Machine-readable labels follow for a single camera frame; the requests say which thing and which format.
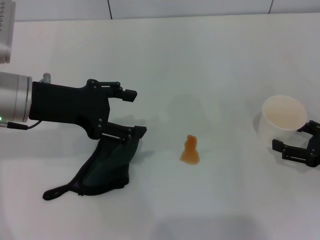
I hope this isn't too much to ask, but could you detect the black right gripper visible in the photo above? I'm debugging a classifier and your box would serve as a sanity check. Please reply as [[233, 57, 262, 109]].
[[271, 120, 320, 168]]

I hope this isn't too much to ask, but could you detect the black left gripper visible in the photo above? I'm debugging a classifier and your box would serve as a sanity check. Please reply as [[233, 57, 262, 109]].
[[28, 78, 148, 145]]

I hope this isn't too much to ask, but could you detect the white paper cup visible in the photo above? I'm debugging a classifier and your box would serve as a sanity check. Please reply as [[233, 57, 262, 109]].
[[261, 94, 308, 146]]

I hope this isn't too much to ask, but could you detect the dark blue rag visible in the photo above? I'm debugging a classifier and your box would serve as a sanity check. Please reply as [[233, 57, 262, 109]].
[[42, 137, 142, 201]]

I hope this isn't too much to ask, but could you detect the orange liquid stain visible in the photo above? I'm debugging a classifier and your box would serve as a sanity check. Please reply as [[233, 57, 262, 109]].
[[179, 134, 201, 166]]

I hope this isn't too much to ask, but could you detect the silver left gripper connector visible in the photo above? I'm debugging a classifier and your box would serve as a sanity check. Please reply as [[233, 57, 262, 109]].
[[40, 72, 53, 84]]

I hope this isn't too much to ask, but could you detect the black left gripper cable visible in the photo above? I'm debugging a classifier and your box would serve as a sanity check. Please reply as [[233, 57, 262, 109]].
[[0, 120, 43, 131]]

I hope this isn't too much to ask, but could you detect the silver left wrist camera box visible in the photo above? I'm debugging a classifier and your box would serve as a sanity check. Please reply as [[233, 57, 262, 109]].
[[0, 0, 16, 64]]

